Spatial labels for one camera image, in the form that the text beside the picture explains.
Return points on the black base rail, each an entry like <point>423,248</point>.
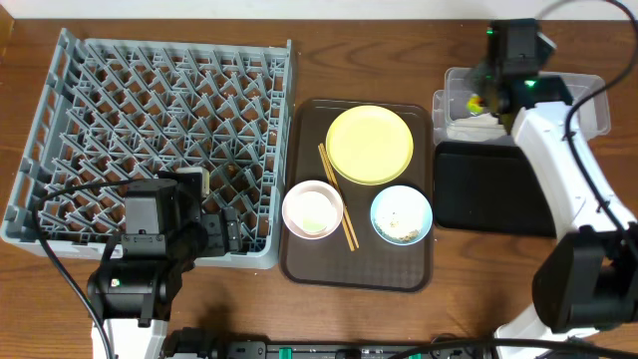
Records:
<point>199,343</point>

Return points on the leftover rice food waste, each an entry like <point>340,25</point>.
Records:
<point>398,225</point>

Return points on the pink bowl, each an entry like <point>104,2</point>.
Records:
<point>287,211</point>

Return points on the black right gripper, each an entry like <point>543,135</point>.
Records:
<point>477,77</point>

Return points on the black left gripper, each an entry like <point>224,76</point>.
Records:
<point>230,231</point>

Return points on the white napkin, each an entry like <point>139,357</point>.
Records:
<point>476,129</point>

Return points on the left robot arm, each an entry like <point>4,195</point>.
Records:
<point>140,274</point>

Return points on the light blue bowl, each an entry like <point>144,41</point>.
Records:
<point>407,198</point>

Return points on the brown serving tray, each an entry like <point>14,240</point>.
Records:
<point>377,263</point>

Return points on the black tray bin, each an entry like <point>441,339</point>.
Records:
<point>488,188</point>

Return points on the yellow round plate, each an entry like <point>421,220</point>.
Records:
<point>369,145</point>

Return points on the clear plastic bin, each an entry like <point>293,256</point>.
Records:
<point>450,104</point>

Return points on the white cup in pink bowl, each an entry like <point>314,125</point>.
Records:
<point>313,212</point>

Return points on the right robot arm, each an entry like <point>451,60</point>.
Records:
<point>588,283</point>

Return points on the grey plastic dishwasher rack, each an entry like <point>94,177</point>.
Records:
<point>122,109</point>

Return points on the green orange snack wrapper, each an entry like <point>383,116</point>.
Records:
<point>476,105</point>

